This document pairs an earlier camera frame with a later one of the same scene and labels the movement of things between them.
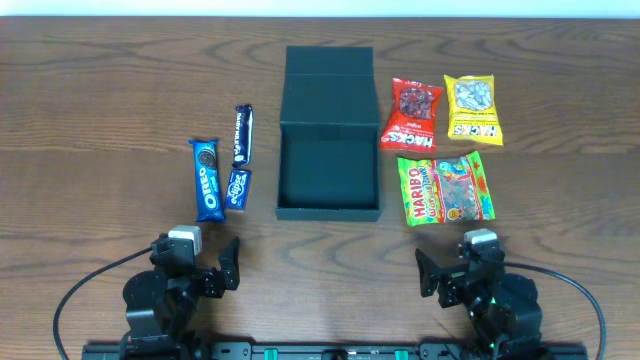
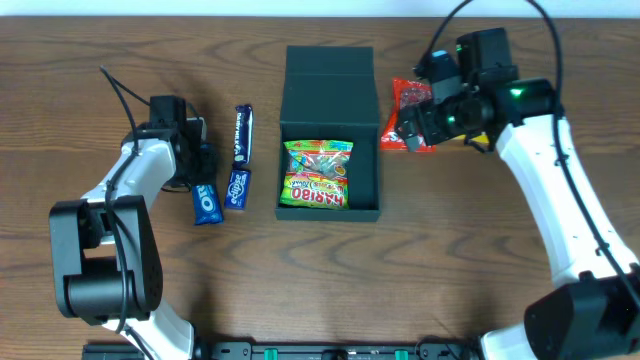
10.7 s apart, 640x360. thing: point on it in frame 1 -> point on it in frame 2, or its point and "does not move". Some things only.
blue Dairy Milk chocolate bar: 244,133 does not move
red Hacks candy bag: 411,125 does not move
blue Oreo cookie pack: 209,204 does not move
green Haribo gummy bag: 444,190 -> 317,173
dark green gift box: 329,149 does not move
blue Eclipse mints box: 238,190 does not move
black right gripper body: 447,283 -> 413,127
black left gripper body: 213,280 -> 206,163
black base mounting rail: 331,351 does not move
